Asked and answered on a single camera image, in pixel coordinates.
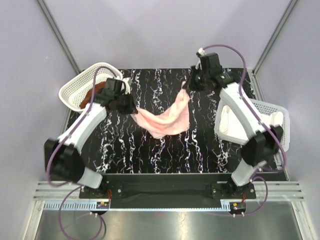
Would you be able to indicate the left controller board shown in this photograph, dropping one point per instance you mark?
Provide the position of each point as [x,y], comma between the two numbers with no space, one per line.
[103,205]

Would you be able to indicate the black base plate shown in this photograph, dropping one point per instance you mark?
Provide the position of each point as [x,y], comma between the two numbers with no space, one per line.
[203,191]

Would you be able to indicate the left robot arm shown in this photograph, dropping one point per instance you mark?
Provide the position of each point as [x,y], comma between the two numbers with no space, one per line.
[63,156]

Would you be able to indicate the brown towel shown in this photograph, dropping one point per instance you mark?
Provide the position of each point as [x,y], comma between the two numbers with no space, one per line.
[90,93]

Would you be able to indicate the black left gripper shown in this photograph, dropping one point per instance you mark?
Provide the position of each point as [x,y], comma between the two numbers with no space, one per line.
[131,108]

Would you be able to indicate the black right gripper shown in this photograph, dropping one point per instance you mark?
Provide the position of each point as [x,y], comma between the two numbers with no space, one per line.
[193,71]

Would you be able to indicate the controller board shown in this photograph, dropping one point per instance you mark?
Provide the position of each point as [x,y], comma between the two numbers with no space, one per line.
[103,205]
[238,207]

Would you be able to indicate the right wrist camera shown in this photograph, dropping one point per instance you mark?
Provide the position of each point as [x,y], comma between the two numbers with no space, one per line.
[200,53]

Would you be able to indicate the white towel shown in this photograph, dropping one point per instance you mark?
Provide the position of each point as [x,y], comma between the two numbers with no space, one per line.
[231,126]

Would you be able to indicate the right controller board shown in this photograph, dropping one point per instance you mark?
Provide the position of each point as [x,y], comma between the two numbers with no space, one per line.
[238,207]

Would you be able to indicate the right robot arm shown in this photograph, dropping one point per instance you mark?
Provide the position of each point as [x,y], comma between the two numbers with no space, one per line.
[263,140]

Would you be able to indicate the pink towel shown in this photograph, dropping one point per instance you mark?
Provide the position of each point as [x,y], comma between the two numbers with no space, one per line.
[173,121]

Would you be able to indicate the white perforated basket left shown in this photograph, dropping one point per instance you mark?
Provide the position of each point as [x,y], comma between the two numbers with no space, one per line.
[73,92]

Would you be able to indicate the white perforated basket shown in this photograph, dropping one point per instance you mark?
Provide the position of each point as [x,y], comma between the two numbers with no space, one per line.
[73,92]
[264,108]

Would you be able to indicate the white perforated basket right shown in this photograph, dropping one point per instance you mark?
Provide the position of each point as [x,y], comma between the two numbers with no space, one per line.
[264,108]

